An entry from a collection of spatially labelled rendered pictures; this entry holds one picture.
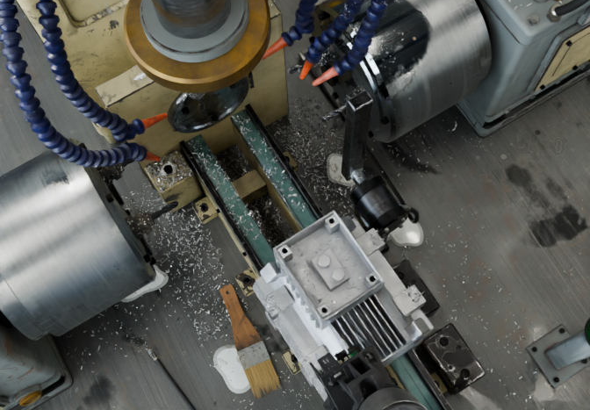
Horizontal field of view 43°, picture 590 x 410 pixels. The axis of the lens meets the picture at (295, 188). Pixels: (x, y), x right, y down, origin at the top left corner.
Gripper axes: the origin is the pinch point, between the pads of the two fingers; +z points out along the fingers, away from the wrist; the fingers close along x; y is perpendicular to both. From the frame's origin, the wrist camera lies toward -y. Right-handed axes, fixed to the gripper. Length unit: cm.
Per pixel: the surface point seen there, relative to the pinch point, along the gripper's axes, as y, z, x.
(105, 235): 29.8, 11.6, 17.7
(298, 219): 13.6, 28.2, -9.0
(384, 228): 9.6, 12.4, -17.7
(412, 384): -14.1, 12.0, -10.0
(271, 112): 30, 46, -17
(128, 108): 43.2, 22.9, 6.2
